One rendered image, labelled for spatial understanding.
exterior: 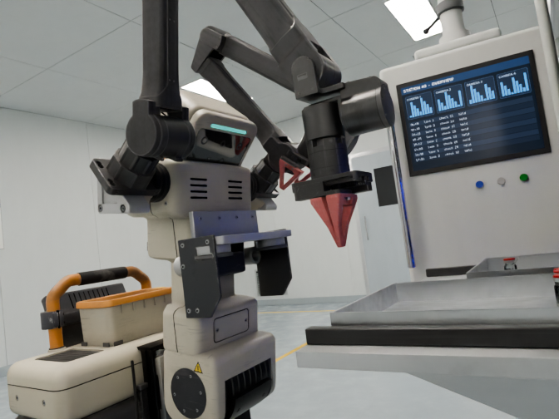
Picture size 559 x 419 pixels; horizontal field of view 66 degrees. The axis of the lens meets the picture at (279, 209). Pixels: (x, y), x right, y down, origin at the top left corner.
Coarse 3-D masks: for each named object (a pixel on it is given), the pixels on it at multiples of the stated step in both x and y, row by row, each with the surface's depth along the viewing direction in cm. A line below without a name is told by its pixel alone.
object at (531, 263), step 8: (512, 256) 98; (520, 256) 97; (528, 256) 96; (536, 256) 95; (544, 256) 94; (552, 256) 94; (480, 264) 91; (488, 264) 100; (496, 264) 99; (504, 264) 98; (520, 264) 97; (528, 264) 96; (536, 264) 95; (544, 264) 94; (552, 264) 94; (472, 272) 78; (480, 272) 78; (488, 272) 77; (496, 272) 76; (504, 272) 76; (512, 272) 75; (520, 272) 74; (528, 272) 74; (536, 272) 73; (544, 272) 72; (552, 272) 72
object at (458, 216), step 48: (432, 48) 141; (480, 48) 134; (528, 48) 129; (432, 96) 139; (480, 96) 133; (528, 96) 128; (432, 144) 139; (480, 144) 133; (528, 144) 128; (432, 192) 139; (480, 192) 133; (528, 192) 128; (432, 240) 139; (480, 240) 133; (528, 240) 128
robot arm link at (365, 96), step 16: (304, 64) 60; (304, 80) 60; (368, 80) 58; (304, 96) 60; (320, 96) 62; (352, 96) 59; (368, 96) 57; (384, 96) 58; (352, 112) 58; (368, 112) 57; (384, 112) 56; (352, 128) 59; (368, 128) 59
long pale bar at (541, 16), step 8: (536, 0) 105; (544, 0) 104; (536, 8) 105; (544, 8) 104; (544, 16) 104; (544, 24) 104; (544, 32) 104; (552, 32) 103; (544, 40) 104; (552, 40) 103; (544, 48) 104; (552, 48) 103; (552, 56) 103; (552, 64) 103; (552, 72) 103; (552, 80) 103; (552, 88) 103; (552, 96) 103
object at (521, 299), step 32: (384, 288) 73; (416, 288) 76; (448, 288) 73; (480, 288) 70; (512, 288) 68; (544, 288) 65; (352, 320) 55; (384, 320) 52; (416, 320) 50; (448, 320) 48; (480, 320) 47; (512, 320) 45; (544, 320) 43
